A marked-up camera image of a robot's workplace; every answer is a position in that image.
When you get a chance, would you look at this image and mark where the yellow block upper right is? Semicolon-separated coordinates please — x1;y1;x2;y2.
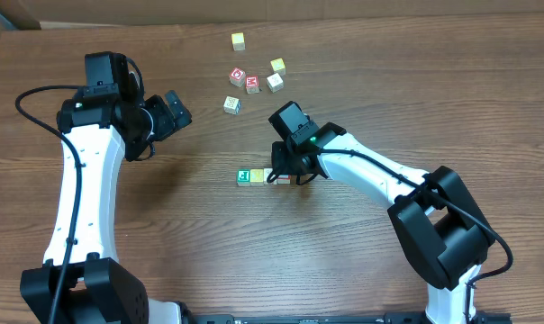
270;58;286;76

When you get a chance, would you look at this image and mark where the white block green side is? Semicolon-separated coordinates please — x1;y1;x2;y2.
264;168;272;185

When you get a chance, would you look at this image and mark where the red block with circle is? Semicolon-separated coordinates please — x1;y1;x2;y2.
229;67;246;87

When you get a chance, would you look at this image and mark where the cardboard back wall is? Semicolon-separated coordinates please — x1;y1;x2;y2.
0;0;544;29

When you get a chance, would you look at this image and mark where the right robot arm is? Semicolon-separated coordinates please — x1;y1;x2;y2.
268;101;495;323

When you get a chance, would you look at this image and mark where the yellow block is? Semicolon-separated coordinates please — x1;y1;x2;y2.
231;32;246;51
270;58;286;76

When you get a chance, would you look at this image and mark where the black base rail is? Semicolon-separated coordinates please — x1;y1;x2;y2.
177;311;514;324

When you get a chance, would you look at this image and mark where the yellow block far top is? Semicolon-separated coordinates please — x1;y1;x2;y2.
231;32;246;51

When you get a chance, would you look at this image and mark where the yellow block letter B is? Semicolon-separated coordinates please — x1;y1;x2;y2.
249;168;264;186

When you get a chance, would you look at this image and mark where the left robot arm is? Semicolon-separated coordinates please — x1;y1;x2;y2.
20;51;194;324

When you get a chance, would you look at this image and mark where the white block right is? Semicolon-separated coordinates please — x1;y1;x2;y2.
267;73;284;93

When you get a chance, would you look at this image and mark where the white block with blue side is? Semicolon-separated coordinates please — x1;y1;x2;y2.
223;96;241;115

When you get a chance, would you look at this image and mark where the green letter block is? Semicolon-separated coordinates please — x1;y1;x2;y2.
236;169;250;186

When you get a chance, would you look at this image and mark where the red block letter M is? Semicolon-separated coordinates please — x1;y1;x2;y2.
245;76;260;95

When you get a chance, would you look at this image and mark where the red block letter I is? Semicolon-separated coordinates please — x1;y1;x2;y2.
277;175;291;185

